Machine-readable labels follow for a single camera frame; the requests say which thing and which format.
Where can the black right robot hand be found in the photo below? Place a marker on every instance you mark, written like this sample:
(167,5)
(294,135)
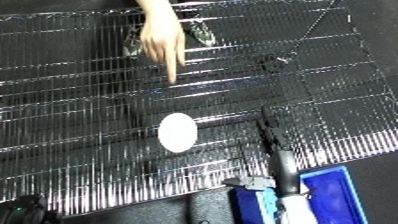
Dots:
(284,166)

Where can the person's hand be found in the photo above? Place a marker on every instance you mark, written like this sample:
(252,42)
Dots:
(161,40)

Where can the pale right robot arm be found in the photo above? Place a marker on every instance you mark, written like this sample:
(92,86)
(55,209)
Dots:
(297,210)

